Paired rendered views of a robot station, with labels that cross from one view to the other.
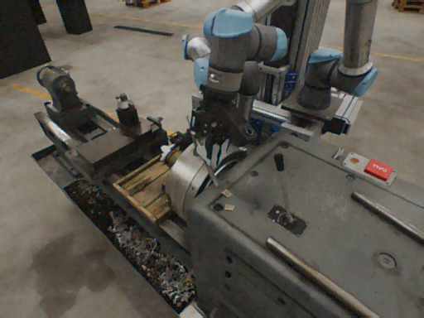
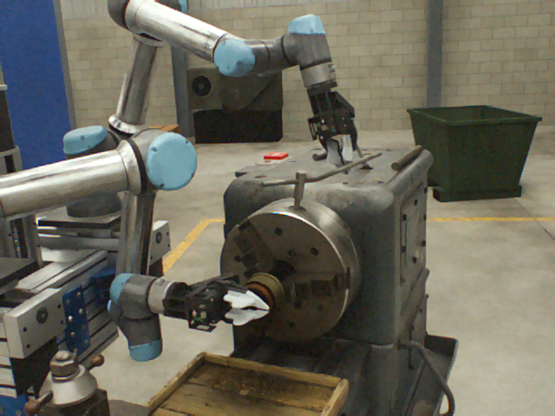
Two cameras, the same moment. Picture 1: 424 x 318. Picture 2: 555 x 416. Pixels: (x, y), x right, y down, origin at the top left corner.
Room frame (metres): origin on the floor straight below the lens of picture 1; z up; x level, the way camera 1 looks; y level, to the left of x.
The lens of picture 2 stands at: (1.03, 1.22, 1.58)
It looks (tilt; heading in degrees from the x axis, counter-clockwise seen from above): 15 degrees down; 253
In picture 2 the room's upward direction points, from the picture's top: 3 degrees counter-clockwise
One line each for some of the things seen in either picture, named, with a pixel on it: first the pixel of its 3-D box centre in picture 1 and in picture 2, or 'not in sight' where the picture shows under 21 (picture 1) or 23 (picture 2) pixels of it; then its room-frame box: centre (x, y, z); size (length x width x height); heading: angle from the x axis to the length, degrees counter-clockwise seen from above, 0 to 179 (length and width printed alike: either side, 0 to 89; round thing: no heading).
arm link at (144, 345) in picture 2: not in sight; (141, 330); (1.00, 0.00, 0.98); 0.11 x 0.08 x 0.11; 103
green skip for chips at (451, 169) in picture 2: not in sight; (466, 152); (-2.70, -4.02, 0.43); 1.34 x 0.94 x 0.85; 76
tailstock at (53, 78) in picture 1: (63, 93); not in sight; (1.44, 0.93, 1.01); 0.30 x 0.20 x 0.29; 49
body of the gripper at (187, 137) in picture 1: (185, 141); (198, 303); (0.88, 0.13, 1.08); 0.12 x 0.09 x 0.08; 137
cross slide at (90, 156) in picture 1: (122, 138); not in sight; (1.07, 0.48, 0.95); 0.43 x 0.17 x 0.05; 139
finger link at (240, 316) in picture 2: not in sight; (244, 317); (0.80, 0.20, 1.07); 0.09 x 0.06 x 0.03; 137
